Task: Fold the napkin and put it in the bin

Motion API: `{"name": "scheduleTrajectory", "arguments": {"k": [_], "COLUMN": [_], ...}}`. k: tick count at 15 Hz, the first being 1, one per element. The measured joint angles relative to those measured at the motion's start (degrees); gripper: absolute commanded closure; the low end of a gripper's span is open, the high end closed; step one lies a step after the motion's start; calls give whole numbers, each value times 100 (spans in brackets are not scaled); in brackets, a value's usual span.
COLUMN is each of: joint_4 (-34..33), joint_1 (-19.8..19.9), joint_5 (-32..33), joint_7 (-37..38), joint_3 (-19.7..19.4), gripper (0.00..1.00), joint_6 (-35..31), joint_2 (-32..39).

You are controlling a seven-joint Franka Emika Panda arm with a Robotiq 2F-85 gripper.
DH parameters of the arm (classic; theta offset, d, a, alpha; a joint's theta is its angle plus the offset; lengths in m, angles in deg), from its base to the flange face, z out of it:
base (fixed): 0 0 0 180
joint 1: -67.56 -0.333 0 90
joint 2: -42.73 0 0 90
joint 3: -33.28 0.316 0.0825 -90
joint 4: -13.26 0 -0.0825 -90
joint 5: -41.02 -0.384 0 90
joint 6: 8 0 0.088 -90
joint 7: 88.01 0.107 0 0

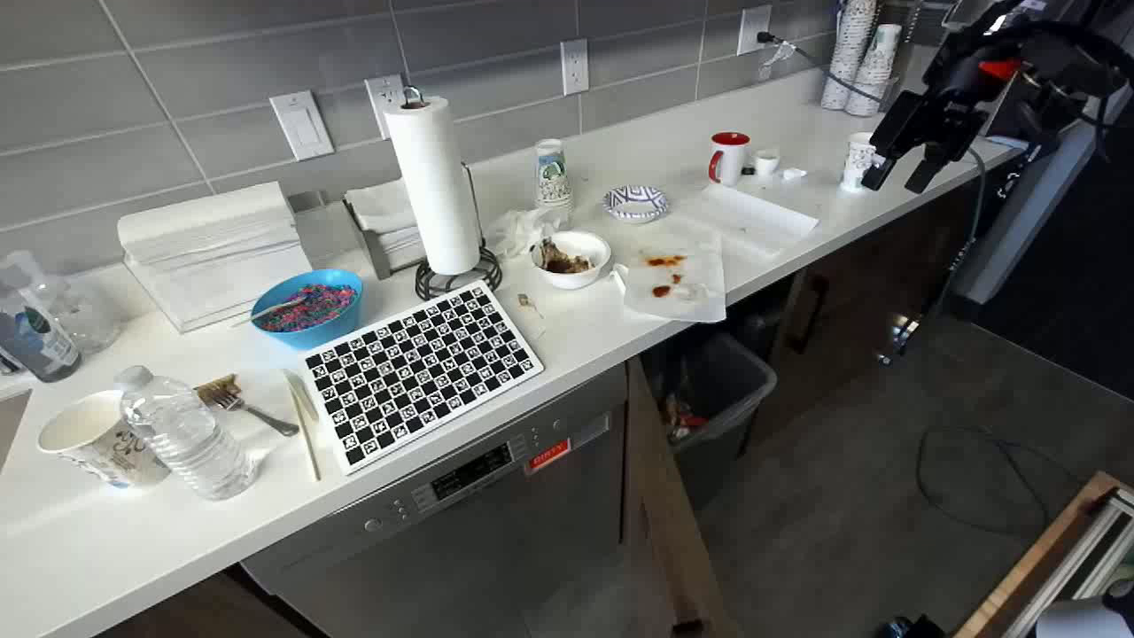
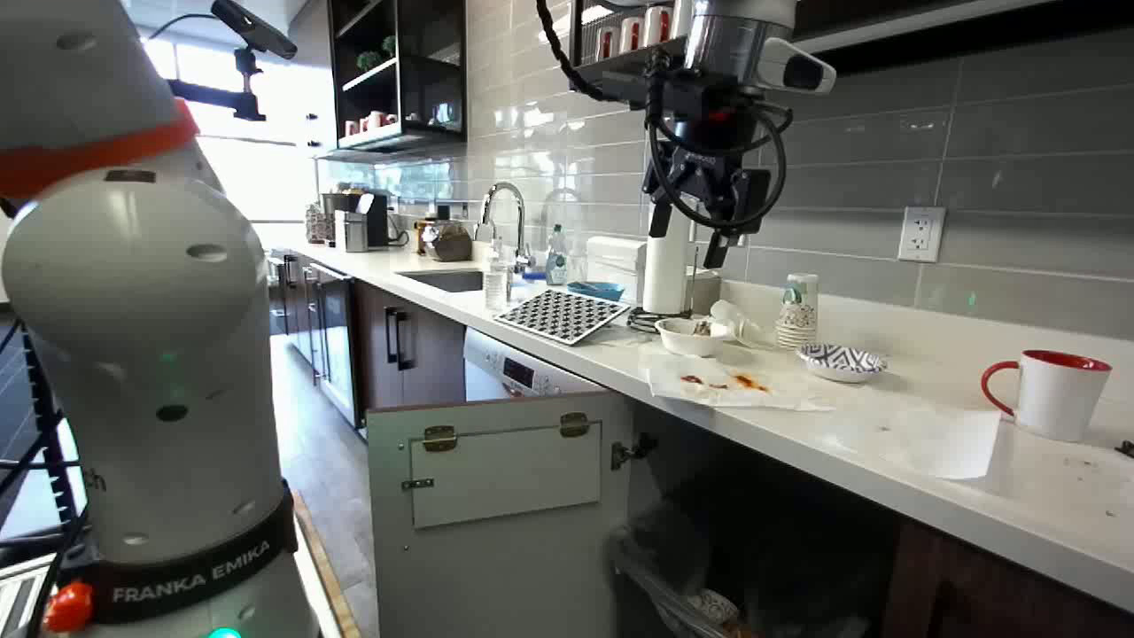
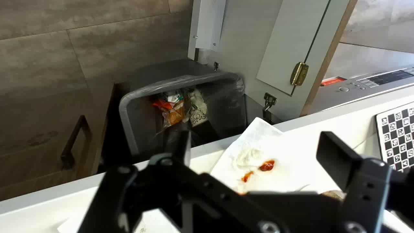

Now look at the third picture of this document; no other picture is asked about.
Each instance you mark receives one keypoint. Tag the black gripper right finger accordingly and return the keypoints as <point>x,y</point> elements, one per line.
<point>367,189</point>

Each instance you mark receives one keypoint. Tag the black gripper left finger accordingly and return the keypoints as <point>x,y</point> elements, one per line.
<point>130,198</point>

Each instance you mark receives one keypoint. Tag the stained white paper napkin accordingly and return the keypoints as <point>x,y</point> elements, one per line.
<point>276,147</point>

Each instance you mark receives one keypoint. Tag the grey trash bin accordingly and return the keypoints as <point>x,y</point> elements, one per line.
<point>138,125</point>

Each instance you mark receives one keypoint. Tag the black white checkerboard board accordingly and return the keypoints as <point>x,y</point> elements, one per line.
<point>399,134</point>

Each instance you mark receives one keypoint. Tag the orange snack wrapper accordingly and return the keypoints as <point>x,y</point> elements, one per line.
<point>173,112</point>

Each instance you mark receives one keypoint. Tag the stainless steel dishwasher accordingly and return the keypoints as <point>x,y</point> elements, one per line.
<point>367,84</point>

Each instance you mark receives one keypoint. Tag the wooden cabinet front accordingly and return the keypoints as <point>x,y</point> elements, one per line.
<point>34,143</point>

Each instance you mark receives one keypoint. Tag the printed white wrapper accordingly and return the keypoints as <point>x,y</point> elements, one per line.
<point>197,108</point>

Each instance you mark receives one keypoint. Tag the black door latch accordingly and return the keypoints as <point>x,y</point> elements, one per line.
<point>270,104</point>

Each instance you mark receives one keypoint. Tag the brass door fitting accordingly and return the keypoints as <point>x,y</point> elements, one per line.
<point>299,74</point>

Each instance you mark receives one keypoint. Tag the open cabinet door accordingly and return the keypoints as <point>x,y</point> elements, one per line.
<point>289,39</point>

